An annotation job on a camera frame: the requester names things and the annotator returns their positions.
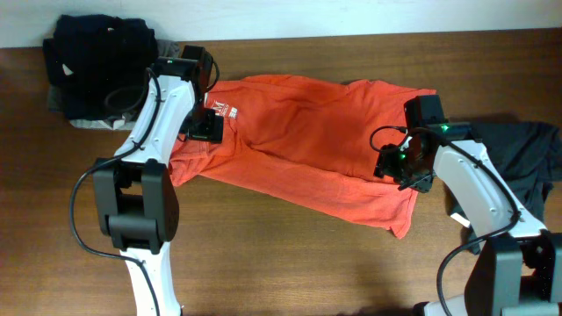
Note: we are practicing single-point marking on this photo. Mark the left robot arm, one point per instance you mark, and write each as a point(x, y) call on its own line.
point(136, 201)

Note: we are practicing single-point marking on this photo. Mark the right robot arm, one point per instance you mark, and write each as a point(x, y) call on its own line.
point(518, 271)

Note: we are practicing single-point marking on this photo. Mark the red printed t-shirt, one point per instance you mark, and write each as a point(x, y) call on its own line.
point(310, 142)

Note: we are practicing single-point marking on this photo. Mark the dark grey t-shirt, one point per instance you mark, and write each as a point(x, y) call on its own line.
point(528, 157)

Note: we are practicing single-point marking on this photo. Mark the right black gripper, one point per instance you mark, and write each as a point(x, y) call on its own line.
point(385, 164)

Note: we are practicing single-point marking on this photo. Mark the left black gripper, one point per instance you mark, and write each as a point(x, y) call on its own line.
point(212, 129)

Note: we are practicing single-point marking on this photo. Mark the black folded garment on pile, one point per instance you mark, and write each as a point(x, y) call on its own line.
point(90, 56)

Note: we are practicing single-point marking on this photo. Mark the grey folded garment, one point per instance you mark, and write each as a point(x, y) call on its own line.
point(123, 122)

